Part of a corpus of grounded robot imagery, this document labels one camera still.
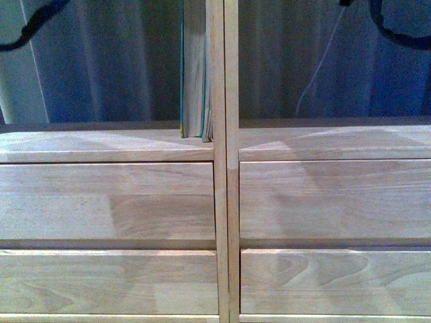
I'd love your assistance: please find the right lower wooden drawer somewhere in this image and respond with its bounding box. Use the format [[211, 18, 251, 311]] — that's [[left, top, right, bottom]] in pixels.
[[240, 249, 430, 316]]

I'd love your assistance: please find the right wooden shelf cabinet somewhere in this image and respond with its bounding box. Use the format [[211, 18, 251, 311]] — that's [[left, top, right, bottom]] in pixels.
[[225, 1, 430, 322]]

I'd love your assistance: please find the black cable right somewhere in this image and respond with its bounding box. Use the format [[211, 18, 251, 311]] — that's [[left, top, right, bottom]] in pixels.
[[338, 0, 431, 51]]

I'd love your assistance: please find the black cable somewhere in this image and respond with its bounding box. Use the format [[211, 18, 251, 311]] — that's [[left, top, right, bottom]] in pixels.
[[0, 0, 68, 52], [338, 0, 431, 51]]

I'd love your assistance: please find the left lower wooden drawer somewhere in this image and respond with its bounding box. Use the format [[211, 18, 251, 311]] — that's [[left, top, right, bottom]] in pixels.
[[1, 250, 218, 315]]

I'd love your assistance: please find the left upper wooden drawer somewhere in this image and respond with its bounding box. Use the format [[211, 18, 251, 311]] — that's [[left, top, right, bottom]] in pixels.
[[1, 163, 215, 240]]

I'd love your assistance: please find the left wooden shelf cabinet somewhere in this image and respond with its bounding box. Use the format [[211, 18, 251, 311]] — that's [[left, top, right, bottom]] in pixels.
[[1, 1, 230, 322]]

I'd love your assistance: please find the white cable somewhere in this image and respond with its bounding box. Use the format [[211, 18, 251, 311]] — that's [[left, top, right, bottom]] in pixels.
[[295, 5, 346, 118]]

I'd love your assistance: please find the black cable left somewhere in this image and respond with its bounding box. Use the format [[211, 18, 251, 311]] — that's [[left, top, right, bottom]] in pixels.
[[0, 0, 68, 52]]

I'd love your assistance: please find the wooden shelf cabinet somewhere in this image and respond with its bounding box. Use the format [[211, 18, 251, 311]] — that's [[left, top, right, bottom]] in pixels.
[[1, 1, 230, 322], [225, 1, 430, 322]]

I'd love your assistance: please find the teal cover book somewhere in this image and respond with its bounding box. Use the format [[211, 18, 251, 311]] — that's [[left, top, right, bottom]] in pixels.
[[180, 1, 206, 138]]

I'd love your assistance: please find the wooden drawer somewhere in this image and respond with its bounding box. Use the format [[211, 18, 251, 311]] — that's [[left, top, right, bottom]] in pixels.
[[240, 249, 430, 316], [240, 159, 430, 240], [1, 250, 218, 315], [1, 163, 215, 240]]

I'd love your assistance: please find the grey curtain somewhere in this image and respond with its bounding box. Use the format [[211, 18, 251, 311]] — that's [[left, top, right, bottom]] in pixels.
[[1, 1, 430, 124]]

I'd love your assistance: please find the right upper wooden drawer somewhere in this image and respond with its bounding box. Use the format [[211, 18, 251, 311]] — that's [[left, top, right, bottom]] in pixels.
[[240, 159, 430, 240]]

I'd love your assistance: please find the colourful thin book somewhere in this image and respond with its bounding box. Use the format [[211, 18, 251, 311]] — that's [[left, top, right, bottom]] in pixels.
[[201, 31, 213, 143]]

